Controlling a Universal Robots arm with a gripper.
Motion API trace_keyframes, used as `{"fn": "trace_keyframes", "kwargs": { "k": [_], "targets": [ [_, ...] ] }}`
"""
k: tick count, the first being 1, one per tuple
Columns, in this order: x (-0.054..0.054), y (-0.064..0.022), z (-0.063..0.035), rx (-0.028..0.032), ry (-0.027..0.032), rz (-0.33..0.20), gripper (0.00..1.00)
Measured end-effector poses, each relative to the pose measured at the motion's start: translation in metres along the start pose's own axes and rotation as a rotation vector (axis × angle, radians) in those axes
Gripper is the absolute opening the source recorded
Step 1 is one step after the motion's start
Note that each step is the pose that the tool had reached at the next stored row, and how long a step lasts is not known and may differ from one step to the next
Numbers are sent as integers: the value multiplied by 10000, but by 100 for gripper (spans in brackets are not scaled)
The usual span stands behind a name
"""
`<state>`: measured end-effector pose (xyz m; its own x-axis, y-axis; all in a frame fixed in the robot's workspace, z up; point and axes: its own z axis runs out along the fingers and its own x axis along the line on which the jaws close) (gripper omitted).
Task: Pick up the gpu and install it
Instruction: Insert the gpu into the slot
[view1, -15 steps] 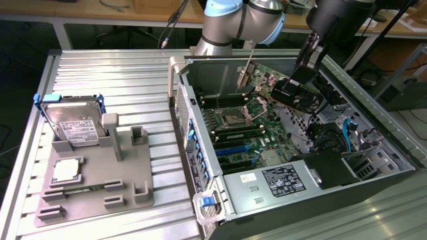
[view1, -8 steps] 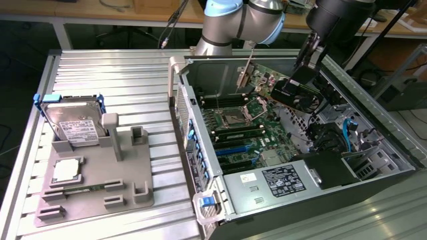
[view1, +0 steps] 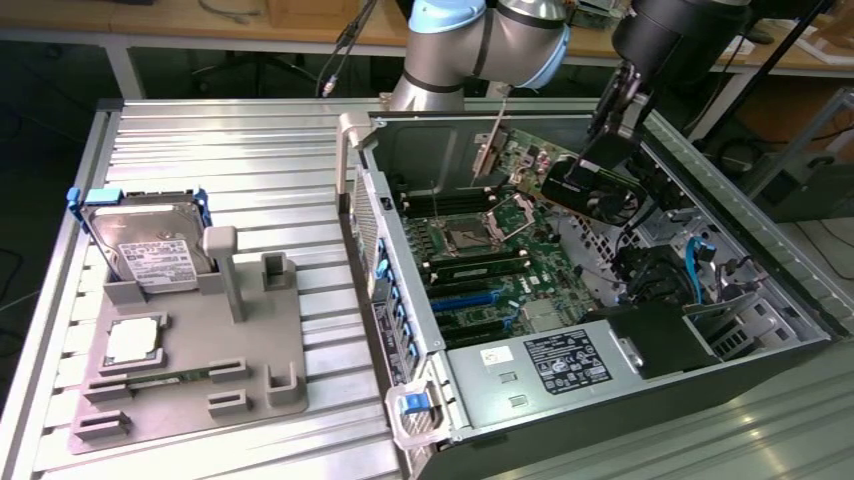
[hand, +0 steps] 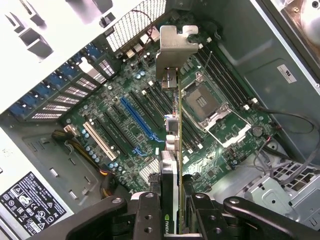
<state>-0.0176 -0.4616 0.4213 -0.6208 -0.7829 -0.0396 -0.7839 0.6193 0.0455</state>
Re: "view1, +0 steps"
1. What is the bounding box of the wooden desk white frame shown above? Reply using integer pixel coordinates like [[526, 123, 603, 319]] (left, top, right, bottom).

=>
[[0, 0, 413, 100], [566, 0, 854, 146]]

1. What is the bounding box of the grey parts rack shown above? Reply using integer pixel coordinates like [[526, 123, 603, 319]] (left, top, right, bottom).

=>
[[70, 225, 314, 457]]

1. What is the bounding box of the blue wire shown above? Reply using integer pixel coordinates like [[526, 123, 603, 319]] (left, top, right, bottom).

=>
[[681, 233, 721, 307]]

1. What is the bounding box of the silver CPU chip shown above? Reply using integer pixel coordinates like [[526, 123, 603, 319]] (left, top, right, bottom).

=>
[[104, 319, 166, 369]]

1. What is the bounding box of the black expansion slot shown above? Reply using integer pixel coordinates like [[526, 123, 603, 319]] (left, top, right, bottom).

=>
[[439, 319, 509, 346]]

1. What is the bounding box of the hard disk in blue caddy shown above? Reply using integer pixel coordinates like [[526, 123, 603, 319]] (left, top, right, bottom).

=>
[[64, 187, 215, 296]]

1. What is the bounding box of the black office chair base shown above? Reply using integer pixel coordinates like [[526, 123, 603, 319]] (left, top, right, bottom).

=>
[[191, 49, 329, 99]]

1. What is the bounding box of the metal socket cover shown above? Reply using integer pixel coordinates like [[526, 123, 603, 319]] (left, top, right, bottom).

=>
[[483, 193, 539, 236]]

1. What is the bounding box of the open PC case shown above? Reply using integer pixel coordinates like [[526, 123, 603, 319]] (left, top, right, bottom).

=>
[[335, 108, 846, 480]]

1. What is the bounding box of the grey power supply unit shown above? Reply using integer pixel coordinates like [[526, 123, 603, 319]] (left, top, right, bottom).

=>
[[443, 319, 646, 431]]

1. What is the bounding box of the blue expansion slot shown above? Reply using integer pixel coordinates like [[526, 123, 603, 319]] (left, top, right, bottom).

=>
[[431, 292, 501, 312]]

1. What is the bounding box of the braided robot cable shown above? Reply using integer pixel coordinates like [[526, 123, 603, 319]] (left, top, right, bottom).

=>
[[317, 0, 379, 99]]

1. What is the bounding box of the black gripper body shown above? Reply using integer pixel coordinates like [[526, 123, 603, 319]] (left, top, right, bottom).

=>
[[611, 0, 754, 89]]

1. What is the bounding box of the green motherboard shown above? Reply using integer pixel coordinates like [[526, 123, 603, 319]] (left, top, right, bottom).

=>
[[399, 192, 602, 351]]

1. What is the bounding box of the green RAM stick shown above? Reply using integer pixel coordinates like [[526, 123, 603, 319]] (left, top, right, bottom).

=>
[[126, 368, 215, 389]]

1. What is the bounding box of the black stand pole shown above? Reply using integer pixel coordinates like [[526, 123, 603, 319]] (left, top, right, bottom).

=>
[[681, 0, 837, 135]]

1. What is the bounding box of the dark grey box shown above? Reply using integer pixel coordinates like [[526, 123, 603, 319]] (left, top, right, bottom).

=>
[[757, 152, 854, 224]]

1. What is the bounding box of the metal disk bay cage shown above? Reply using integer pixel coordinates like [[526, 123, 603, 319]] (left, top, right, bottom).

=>
[[558, 144, 675, 271]]

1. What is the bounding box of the silver chipset heatsink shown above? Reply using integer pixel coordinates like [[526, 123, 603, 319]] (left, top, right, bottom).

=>
[[522, 301, 573, 332]]

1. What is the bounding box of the black plastic cover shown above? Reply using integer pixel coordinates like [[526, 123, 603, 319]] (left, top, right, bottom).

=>
[[577, 301, 723, 381]]

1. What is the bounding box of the black graphics card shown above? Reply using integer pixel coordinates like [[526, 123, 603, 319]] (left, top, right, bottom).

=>
[[469, 84, 650, 227]]

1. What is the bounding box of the CPU socket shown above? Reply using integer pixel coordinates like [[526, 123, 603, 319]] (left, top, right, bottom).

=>
[[437, 214, 499, 256]]

